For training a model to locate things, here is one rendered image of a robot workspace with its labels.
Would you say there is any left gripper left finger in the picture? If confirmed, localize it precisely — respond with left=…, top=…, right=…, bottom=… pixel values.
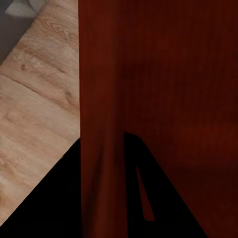
left=0, top=138, right=82, bottom=238

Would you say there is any storage box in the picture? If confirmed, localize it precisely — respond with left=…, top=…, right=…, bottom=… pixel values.
left=78, top=0, right=238, bottom=238

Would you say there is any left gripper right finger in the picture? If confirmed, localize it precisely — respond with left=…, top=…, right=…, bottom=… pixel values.
left=124, top=132, right=208, bottom=238

